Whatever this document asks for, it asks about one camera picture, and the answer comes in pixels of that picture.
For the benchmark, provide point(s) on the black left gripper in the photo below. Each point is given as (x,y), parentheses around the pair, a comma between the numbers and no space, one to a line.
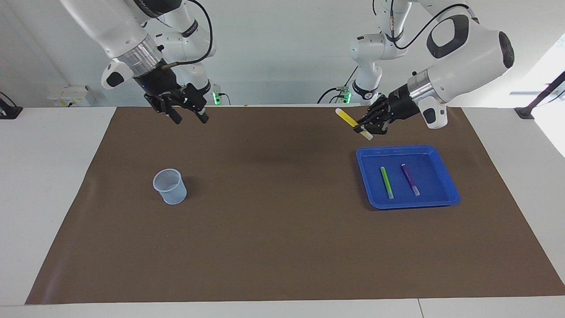
(399,108)

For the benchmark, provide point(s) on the green pen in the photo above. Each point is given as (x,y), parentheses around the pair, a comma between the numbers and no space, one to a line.
(386,181)

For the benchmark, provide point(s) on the clear plastic cup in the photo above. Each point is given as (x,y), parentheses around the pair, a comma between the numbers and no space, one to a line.
(173,194)

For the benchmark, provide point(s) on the blue plastic tray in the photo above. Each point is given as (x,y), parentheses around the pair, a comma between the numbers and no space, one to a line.
(406,201)

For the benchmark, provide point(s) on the black stand with pole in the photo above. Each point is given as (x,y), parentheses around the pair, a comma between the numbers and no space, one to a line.
(525,112)

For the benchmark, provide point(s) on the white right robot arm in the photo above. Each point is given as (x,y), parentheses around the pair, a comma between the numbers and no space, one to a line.
(101,22)

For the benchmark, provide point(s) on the purple pen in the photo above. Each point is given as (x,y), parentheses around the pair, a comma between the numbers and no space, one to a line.
(409,179)

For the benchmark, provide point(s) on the black table clamp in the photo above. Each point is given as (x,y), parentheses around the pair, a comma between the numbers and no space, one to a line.
(11,112)

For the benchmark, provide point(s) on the brown table mat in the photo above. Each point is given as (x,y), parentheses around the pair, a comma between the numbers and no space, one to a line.
(282,247)

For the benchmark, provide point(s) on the yellow pen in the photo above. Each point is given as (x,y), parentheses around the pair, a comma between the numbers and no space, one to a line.
(345,115)

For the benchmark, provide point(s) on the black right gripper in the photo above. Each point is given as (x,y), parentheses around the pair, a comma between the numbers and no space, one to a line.
(161,86)

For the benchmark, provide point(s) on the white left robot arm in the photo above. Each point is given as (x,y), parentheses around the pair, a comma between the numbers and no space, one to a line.
(472,48)

